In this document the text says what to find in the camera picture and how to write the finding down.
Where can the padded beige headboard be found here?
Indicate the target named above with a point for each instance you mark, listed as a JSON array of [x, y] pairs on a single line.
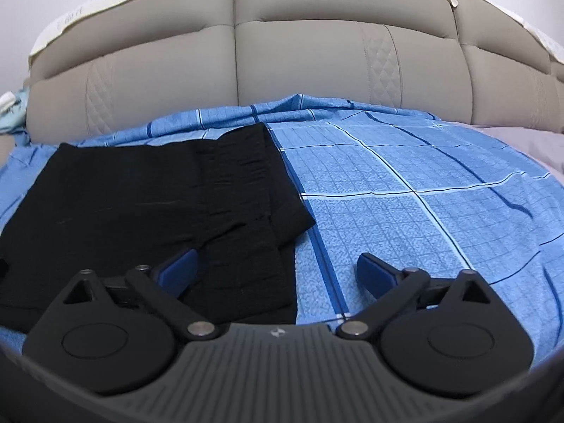
[[308, 53]]

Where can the light blue crumpled cloth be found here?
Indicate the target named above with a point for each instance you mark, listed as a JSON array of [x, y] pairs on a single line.
[[9, 112]]

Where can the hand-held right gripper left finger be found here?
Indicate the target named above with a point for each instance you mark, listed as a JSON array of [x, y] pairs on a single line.
[[180, 269]]

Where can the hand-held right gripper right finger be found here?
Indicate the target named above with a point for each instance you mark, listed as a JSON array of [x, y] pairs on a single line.
[[374, 269]]

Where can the black pants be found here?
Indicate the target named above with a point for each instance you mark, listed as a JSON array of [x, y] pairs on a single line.
[[132, 220]]

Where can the blue checked bed sheet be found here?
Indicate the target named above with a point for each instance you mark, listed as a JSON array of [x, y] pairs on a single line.
[[418, 229]]

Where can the pale mattress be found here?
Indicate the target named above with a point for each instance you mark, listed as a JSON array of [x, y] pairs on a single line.
[[533, 143]]

